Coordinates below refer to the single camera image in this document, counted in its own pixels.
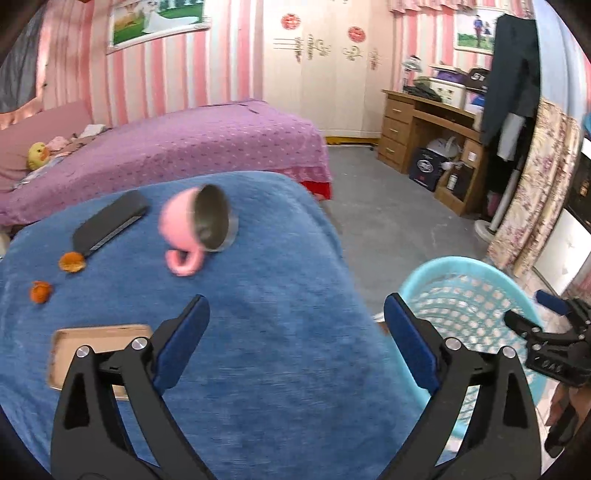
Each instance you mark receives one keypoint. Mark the purple box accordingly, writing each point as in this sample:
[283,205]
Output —
[448,72]

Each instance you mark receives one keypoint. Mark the dark hanging jacket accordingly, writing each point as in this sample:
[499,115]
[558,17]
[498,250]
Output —
[512,69]

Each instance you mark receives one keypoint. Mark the grey curtain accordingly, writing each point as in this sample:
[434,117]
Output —
[21,64]

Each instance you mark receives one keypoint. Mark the purple polka dot bed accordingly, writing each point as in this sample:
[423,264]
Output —
[184,138]

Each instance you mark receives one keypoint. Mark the black paper bag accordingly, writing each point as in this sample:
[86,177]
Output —
[425,168]

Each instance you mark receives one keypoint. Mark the person's right hand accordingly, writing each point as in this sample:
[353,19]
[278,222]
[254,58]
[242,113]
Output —
[563,401]

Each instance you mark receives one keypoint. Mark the floral door curtain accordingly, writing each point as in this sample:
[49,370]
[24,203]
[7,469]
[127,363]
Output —
[540,184]

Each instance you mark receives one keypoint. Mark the black smartphone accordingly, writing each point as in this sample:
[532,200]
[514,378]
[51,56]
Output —
[108,221]

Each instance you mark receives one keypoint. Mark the pink steel-lined mug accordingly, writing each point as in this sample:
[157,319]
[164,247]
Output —
[178,217]

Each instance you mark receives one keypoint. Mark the white storage box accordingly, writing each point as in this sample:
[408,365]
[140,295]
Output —
[445,94]

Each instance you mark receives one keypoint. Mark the beige phone case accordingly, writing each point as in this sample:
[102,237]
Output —
[101,334]

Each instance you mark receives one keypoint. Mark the framed wedding photo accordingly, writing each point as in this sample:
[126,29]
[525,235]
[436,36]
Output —
[157,21]

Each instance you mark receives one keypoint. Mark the light blue plastic basket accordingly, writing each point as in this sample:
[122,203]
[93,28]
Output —
[461,295]

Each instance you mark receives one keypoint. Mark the white standing fan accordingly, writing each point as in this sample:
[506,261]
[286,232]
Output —
[487,228]

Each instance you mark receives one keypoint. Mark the yellow duck plush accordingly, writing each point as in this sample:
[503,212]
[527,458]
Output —
[38,156]

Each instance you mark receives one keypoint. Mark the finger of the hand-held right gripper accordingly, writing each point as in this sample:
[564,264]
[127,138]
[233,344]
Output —
[524,325]
[551,302]

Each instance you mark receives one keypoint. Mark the pink floral valance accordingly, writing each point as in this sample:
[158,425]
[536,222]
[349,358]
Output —
[438,4]

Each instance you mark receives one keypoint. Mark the pink covered headboard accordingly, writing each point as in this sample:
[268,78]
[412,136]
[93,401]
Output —
[37,129]

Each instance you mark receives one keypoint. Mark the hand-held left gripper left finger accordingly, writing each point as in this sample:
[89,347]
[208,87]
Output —
[180,346]

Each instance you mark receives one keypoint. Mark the pink clothing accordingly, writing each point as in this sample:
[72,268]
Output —
[58,143]

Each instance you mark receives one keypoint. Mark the wall poster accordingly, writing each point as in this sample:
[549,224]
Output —
[473,32]

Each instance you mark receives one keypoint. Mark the orange peel piece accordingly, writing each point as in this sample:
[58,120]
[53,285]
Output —
[40,291]
[71,262]

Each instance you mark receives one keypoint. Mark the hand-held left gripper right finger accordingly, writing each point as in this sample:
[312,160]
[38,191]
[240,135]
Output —
[411,341]

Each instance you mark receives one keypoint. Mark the cream wardrobe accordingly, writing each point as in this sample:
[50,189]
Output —
[323,92]

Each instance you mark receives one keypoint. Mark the white clothing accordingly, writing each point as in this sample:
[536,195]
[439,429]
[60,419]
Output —
[92,131]

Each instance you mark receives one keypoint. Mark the black bag with white print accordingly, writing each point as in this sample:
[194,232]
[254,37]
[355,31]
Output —
[478,79]

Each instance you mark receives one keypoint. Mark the white round heater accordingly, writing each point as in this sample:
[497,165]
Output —
[443,148]

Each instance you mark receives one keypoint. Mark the desk lamp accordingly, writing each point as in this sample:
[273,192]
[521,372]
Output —
[411,67]

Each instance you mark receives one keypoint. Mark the wooden desk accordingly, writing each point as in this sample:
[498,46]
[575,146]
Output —
[399,124]

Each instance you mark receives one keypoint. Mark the red paper cutout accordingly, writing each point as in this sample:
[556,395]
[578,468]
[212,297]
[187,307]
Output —
[289,21]
[356,33]

